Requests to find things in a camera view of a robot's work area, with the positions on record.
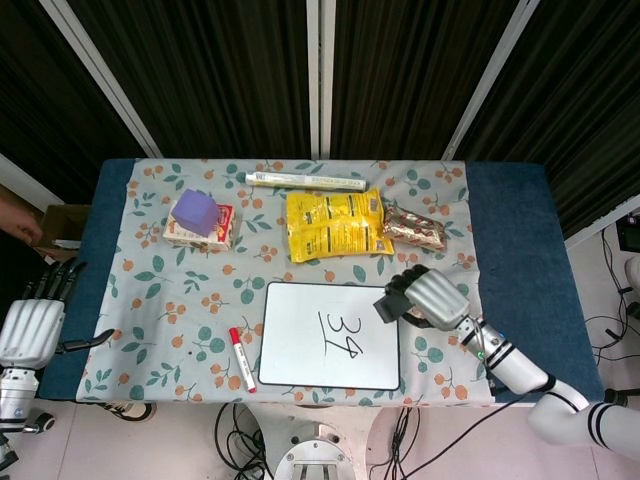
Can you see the red cap whiteboard marker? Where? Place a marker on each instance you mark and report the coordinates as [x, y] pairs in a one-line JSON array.
[[242, 360]]

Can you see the gold brown snack package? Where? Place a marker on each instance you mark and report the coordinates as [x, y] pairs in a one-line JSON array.
[[415, 227]]

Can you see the cookie carton box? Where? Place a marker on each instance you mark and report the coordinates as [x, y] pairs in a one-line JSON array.
[[225, 230]]

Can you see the white dry-erase board black frame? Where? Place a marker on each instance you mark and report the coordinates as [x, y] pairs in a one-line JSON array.
[[295, 345]]

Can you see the purple foam cube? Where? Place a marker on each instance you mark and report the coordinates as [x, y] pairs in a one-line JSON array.
[[195, 212]]

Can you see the black device with screen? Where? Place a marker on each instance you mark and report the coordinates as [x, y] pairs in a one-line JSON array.
[[629, 232]]

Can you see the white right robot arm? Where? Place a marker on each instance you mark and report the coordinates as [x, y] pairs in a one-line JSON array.
[[520, 372]]

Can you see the blue fabric table cover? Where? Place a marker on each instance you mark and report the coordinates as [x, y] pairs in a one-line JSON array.
[[525, 225]]

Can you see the floral fruit print tablecloth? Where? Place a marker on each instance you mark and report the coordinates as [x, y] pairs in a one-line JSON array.
[[165, 300]]

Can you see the yellow snack bag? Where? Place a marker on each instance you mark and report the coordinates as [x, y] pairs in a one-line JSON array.
[[335, 225]]

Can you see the white metal frame post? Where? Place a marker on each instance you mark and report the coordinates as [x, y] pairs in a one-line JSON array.
[[490, 75], [105, 80], [320, 75]]

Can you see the black caster wheel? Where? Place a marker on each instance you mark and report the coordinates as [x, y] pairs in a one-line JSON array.
[[46, 422]]

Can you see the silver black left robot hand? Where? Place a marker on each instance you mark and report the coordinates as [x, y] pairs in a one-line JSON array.
[[30, 330]]

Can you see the grey board eraser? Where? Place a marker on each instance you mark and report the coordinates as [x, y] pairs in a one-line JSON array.
[[387, 309]]

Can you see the white robot torso base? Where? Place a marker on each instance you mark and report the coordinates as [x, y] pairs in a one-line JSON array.
[[312, 450]]

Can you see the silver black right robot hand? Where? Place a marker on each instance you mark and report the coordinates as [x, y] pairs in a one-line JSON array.
[[437, 300]]

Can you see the brown cardboard box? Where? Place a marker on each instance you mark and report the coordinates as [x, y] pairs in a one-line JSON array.
[[62, 225]]

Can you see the plastic wrap roll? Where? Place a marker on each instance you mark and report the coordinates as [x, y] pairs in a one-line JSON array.
[[300, 180]]

